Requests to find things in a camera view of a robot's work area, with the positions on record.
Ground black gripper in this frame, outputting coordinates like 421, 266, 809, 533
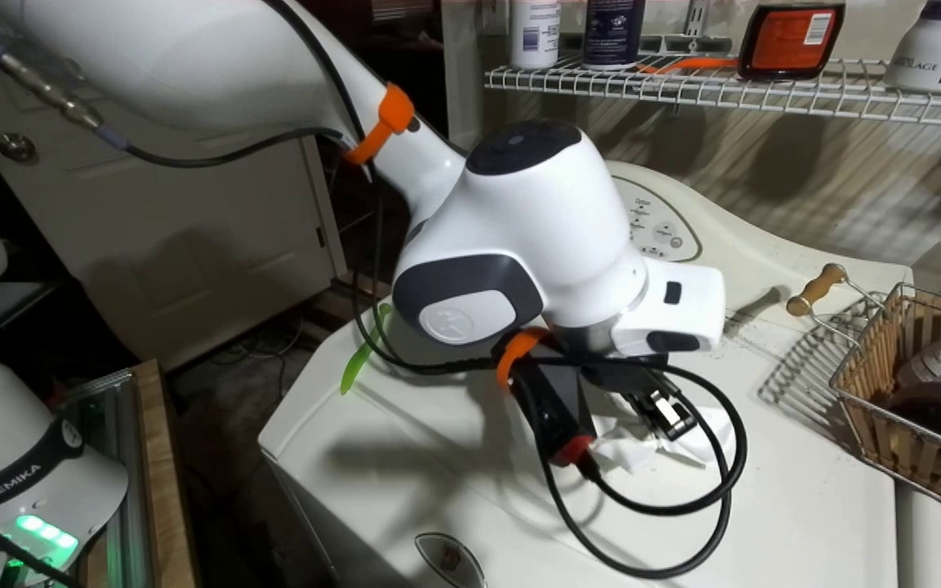
588, 356, 707, 447

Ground white washing machine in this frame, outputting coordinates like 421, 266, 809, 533
254, 160, 923, 588

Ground green plastic strip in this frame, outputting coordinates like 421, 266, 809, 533
338, 300, 397, 398

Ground thin orange tool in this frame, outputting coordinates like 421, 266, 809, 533
638, 52, 742, 79

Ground dark bottle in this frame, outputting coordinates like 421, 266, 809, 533
583, 0, 648, 64

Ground orange black package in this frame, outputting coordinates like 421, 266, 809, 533
740, 0, 850, 82

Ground white lotion bottle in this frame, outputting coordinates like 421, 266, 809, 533
511, 0, 565, 71

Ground wooden robot platform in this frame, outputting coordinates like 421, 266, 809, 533
58, 356, 197, 588

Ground white panel door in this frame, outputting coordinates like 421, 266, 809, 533
0, 30, 350, 374

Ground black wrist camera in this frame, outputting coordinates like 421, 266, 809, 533
513, 356, 607, 472

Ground metal wire rack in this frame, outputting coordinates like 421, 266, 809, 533
755, 290, 889, 441

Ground orange cable strap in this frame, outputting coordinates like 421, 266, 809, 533
344, 82, 421, 169
493, 327, 549, 388

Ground wooden handled metal tool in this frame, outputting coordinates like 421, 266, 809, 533
721, 262, 854, 338

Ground wicker basket with wire frame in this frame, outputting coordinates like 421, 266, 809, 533
829, 282, 941, 521

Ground white wire shelf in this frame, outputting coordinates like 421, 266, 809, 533
481, 59, 941, 133

